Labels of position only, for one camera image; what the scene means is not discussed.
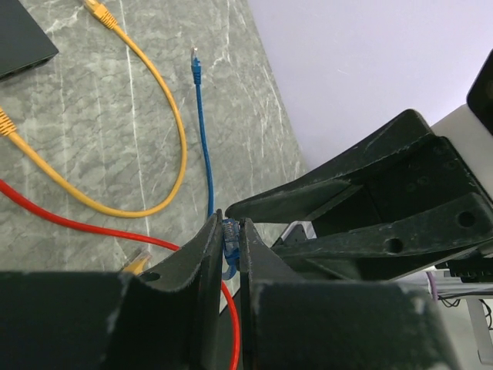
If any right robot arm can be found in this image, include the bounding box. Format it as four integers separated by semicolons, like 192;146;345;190
226;59;492;369

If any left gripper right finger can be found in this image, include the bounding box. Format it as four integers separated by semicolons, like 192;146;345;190
240;219;460;369

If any red ethernet cable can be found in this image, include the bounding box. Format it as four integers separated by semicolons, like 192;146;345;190
0;179;242;370

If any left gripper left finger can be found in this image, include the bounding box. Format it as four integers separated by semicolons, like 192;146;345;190
1;214;222;369

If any yellow ethernet cable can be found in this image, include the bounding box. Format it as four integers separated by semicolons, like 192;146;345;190
121;248;153;275
0;0;189;220

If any blue ethernet cable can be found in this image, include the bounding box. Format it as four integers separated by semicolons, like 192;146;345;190
189;45;242;282

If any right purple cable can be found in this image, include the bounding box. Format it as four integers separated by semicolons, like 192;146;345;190
424;270;440;300

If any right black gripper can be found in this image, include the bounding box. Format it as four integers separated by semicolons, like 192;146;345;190
226;109;492;281

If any black network switch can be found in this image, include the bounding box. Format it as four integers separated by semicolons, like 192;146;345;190
1;0;59;81

